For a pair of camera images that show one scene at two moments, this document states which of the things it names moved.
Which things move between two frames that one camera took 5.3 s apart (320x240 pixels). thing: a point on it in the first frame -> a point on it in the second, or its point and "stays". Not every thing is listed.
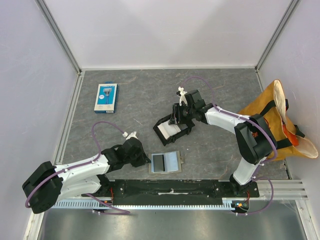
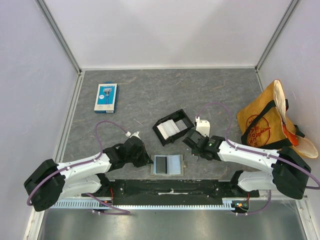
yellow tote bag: (272, 104) stays
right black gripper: (180, 119) -> (189, 139)
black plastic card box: (167, 133) stays
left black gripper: (143, 160) stays
